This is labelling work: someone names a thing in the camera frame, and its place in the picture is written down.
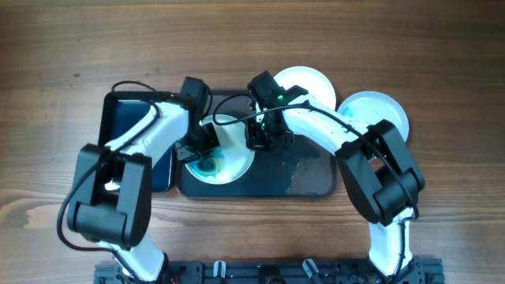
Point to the white plate with streak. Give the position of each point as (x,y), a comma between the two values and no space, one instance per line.
(372,107)

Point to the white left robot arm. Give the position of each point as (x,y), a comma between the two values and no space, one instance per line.
(110,202)

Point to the white plate with blue splat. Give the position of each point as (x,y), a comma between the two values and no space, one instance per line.
(234,157)

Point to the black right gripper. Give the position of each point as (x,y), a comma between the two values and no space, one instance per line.
(255,142)

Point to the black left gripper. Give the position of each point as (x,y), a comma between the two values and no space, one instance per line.
(187,155)

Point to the small black water tray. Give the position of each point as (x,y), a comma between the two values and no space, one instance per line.
(119,116)

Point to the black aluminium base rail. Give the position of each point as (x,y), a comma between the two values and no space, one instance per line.
(427,271)

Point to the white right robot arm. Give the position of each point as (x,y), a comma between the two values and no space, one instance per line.
(382,178)

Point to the white plate at back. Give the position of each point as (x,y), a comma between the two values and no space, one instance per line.
(312,80)

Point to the green yellow sponge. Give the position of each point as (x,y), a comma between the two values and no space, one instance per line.
(208,166)

